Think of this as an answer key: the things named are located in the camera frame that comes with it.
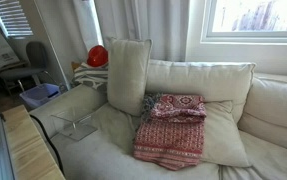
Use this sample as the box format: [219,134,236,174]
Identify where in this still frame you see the lavender plastic bin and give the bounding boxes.
[18,82,62,109]

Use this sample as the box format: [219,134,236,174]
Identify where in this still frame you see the beige sofa back cushion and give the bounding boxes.
[237,73,287,156]
[145,59,257,124]

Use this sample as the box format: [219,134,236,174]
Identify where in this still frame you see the red hard hat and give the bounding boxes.
[86,44,110,68]

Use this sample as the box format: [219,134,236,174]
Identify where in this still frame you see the beige fabric sofa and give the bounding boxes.
[29,59,287,180]

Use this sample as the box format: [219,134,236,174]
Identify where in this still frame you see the red patterned fringed blanket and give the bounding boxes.
[132,93,207,172]

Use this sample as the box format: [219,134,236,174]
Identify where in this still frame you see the white slanted pole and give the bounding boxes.
[32,0,71,91]

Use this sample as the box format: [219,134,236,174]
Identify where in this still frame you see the white window frame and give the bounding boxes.
[201,0,287,44]

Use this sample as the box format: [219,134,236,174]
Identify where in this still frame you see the white window blinds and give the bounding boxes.
[0,0,35,38]

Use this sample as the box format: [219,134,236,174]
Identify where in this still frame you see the clear acrylic stand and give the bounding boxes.
[50,105,99,142]

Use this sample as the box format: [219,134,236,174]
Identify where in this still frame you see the light wooden table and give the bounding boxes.
[2,104,66,180]

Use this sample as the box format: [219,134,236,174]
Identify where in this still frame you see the black floor cable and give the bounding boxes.
[31,114,66,176]

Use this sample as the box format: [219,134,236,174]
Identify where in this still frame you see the grey white striped cloth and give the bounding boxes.
[71,61,110,91]

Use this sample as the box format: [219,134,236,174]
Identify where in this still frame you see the grey office chair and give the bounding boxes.
[0,40,51,96]

